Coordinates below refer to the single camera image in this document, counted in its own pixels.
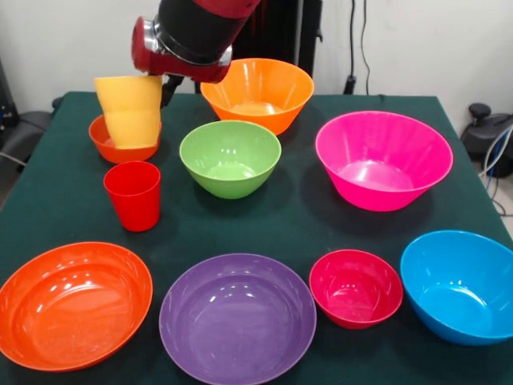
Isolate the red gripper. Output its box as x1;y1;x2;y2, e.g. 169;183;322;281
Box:
131;16;233;109

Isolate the stack of yellow cups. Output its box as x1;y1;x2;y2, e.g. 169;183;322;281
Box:
94;75;164;150

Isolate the small orange bowl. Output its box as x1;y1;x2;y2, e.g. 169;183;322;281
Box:
88;114;163;164

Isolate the red cup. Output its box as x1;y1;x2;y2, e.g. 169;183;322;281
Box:
103;160;162;233

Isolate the green bowl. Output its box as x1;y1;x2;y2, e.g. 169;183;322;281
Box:
179;120;283;200

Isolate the large light orange bowl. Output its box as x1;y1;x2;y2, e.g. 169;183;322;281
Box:
200;58;315;137

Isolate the black chair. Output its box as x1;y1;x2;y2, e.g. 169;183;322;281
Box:
0;60;65;169

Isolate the dark green table cloth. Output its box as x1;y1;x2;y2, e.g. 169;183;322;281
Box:
0;91;513;385

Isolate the large magenta bowl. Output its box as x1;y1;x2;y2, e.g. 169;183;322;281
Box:
315;111;454;213

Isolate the large red-orange bowl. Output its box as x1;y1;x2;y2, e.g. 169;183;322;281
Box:
0;241;154;372

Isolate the purple bowl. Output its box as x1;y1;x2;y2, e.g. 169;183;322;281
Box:
159;253;317;385

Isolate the small crimson bowl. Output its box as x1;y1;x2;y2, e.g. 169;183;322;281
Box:
309;249;404;330

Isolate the blue bowl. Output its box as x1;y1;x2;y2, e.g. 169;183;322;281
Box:
400;230;513;347

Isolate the black wall cable with plug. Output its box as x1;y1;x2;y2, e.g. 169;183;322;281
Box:
343;0;359;95

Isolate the black device with cables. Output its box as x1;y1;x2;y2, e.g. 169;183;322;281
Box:
461;103;513;179

